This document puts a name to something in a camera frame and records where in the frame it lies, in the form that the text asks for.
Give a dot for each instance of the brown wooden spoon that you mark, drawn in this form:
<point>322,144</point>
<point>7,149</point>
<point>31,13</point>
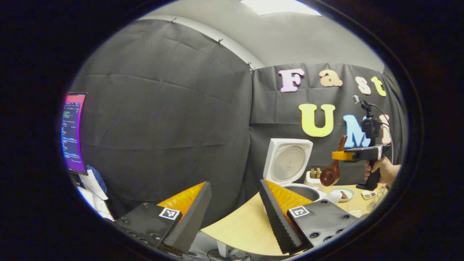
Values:
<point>329,175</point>

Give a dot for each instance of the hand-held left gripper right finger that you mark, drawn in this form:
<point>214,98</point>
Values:
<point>277,221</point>

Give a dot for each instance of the white divided rice dish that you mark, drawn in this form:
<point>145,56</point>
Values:
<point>369,195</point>

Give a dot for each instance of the white toaster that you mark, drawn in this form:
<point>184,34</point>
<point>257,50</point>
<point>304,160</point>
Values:
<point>311,181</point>

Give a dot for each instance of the rectangular ceiling light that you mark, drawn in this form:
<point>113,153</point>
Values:
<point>281,6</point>

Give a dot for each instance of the red meat slices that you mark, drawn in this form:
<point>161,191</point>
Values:
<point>344,195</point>

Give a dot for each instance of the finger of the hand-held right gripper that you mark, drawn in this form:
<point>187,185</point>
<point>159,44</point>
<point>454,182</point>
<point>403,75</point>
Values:
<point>342,156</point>

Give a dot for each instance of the black backdrop cloth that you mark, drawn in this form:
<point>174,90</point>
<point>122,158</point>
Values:
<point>163,127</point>

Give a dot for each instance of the computer monitor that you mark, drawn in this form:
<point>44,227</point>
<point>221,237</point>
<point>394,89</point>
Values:
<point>73,134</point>

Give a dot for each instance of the blue cloth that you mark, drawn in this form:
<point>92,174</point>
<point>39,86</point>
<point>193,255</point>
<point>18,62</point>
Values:
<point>99,179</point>

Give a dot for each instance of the pale green plate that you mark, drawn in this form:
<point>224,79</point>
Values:
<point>335,195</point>

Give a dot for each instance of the white rice cooker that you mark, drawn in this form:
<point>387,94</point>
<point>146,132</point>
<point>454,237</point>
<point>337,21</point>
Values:
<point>288,163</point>

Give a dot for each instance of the white paper sheets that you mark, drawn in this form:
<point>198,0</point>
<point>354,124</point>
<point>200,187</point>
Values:
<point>96,197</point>

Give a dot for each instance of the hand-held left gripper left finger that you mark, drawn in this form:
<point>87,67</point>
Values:
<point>190,221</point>

